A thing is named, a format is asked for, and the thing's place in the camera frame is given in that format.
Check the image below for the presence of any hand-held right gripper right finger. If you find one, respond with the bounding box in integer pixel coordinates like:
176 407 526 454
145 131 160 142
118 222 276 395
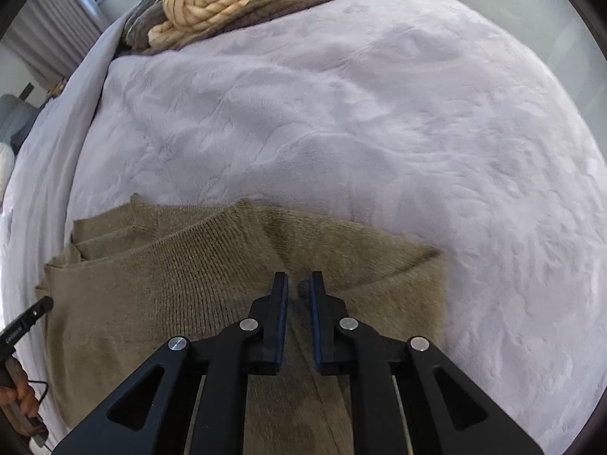
309 270 544 455

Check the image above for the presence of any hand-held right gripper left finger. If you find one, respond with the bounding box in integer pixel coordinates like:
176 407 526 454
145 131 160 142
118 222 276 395
50 270 290 455

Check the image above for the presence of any olive knit sweater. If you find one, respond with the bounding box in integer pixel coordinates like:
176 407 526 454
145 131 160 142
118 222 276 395
34 193 449 455

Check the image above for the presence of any person's left hand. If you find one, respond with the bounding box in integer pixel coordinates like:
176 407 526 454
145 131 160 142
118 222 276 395
0 357 39 434

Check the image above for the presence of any round white pleated pillow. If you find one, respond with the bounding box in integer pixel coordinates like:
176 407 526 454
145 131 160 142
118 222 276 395
0 143 16 200

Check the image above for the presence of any smooth lavender blanket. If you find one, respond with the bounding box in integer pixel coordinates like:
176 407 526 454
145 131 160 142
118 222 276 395
0 14 136 325

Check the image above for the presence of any lavender embossed blanket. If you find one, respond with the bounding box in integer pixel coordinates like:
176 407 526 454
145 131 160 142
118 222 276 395
64 0 602 455

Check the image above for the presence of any grey sofa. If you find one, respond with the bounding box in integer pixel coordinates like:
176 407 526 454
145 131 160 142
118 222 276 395
0 94 42 153

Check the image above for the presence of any grey curtain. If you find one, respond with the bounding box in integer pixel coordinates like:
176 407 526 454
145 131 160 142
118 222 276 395
0 0 111 92

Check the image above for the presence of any grey knit garment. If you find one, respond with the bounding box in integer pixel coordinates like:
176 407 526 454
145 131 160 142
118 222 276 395
121 0 342 54

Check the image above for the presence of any black cable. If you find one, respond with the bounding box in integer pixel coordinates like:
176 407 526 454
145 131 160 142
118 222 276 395
26 378 51 444

